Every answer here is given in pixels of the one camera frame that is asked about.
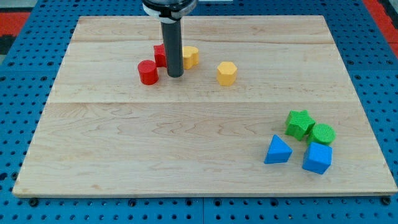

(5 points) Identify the yellow heart block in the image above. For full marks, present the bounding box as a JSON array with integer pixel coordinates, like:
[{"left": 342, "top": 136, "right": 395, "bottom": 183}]
[{"left": 183, "top": 46, "right": 200, "bottom": 70}]

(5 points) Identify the blue cube block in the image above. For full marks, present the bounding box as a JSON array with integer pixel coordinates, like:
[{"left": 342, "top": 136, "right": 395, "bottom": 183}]
[{"left": 302, "top": 142, "right": 333, "bottom": 175}]

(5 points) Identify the red cylinder block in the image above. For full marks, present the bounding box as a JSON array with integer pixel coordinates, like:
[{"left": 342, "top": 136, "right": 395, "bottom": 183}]
[{"left": 137, "top": 60, "right": 159, "bottom": 85}]

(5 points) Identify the wooden board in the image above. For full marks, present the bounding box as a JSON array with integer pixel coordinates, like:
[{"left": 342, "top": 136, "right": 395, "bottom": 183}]
[{"left": 12, "top": 16, "right": 397, "bottom": 198}]

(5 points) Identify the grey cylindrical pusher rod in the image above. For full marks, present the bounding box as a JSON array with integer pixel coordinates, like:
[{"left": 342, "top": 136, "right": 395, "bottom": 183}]
[{"left": 161, "top": 20, "right": 184, "bottom": 78}]

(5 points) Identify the green cylinder block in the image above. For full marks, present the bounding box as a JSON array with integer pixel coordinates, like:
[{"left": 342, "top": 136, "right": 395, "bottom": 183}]
[{"left": 307, "top": 123, "right": 336, "bottom": 146}]

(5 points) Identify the yellow hexagon block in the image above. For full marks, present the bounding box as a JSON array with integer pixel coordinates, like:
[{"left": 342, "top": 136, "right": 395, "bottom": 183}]
[{"left": 216, "top": 62, "right": 238, "bottom": 86}]

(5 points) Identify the red star block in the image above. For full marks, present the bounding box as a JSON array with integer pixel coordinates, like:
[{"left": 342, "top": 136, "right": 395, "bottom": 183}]
[{"left": 153, "top": 44, "right": 167, "bottom": 67}]

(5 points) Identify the green star block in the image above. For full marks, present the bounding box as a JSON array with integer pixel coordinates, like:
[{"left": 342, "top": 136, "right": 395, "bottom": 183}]
[{"left": 285, "top": 110, "right": 316, "bottom": 141}]

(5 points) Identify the blue triangle block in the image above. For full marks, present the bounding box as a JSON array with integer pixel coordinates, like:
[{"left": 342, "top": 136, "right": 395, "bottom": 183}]
[{"left": 264, "top": 134, "right": 293, "bottom": 164}]

